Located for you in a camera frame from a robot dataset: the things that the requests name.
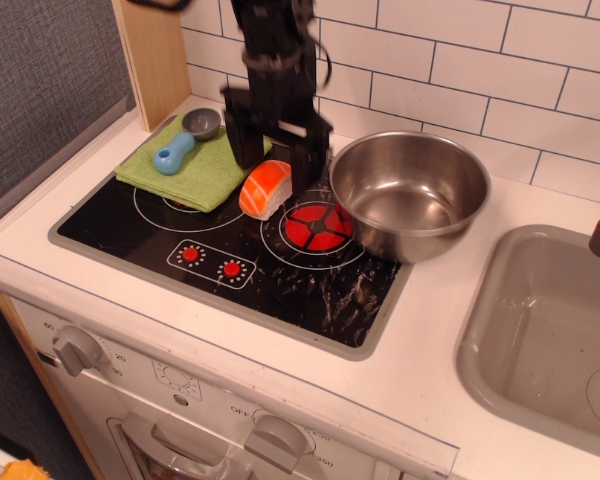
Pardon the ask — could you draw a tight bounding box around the right grey oven dial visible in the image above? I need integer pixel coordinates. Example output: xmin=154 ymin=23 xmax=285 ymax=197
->
xmin=244 ymin=415 xmax=308 ymax=474

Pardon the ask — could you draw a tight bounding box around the grey oven door handle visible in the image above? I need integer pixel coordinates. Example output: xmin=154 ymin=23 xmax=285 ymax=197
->
xmin=118 ymin=413 xmax=253 ymax=479

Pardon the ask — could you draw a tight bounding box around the right red stove knob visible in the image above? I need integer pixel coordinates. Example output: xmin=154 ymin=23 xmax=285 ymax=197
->
xmin=222 ymin=262 xmax=242 ymax=279

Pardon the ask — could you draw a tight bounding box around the green cloth napkin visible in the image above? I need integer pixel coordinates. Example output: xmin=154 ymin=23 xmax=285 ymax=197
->
xmin=115 ymin=114 xmax=251 ymax=213

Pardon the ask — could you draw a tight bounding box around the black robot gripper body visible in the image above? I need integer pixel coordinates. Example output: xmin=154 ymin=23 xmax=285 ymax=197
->
xmin=222 ymin=47 xmax=332 ymax=137

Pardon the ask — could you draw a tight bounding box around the grey oven dial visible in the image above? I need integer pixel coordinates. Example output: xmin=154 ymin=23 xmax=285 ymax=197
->
xmin=244 ymin=415 xmax=308 ymax=474
xmin=52 ymin=325 xmax=103 ymax=377

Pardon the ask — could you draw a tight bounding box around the red stove knob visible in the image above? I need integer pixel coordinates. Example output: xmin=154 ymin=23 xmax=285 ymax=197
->
xmin=222 ymin=262 xmax=242 ymax=279
xmin=181 ymin=247 xmax=200 ymax=263

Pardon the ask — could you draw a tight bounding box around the black toy stovetop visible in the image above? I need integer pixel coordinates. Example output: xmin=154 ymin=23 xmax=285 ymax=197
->
xmin=49 ymin=176 xmax=411 ymax=360

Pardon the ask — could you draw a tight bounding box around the yellow object at corner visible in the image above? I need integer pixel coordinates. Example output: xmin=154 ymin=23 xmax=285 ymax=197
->
xmin=0 ymin=459 xmax=51 ymax=480

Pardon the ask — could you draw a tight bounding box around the left grey oven dial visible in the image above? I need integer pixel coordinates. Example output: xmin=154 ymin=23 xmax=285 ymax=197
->
xmin=52 ymin=325 xmax=103 ymax=377

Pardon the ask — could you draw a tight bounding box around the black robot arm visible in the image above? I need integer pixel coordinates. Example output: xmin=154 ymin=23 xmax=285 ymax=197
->
xmin=221 ymin=1 xmax=332 ymax=194

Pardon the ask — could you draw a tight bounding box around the stainless steel bowl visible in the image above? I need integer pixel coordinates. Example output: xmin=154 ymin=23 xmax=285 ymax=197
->
xmin=329 ymin=131 xmax=491 ymax=263

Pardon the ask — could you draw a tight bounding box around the orange salmon sushi toy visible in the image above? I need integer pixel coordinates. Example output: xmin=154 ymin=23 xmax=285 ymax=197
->
xmin=238 ymin=159 xmax=292 ymax=221

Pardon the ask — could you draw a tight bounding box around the left red stove knob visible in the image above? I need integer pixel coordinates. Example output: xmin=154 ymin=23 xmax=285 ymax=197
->
xmin=181 ymin=247 xmax=200 ymax=263

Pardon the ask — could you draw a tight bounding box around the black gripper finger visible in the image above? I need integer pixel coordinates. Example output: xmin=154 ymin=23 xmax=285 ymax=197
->
xmin=271 ymin=134 xmax=330 ymax=195
xmin=225 ymin=112 xmax=264 ymax=169

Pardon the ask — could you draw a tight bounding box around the grey toy sink basin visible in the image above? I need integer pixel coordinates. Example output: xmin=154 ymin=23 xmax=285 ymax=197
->
xmin=457 ymin=225 xmax=600 ymax=457

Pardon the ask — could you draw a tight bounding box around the blue handled grey scoop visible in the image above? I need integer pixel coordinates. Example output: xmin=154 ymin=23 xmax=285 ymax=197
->
xmin=153 ymin=108 xmax=221 ymax=176

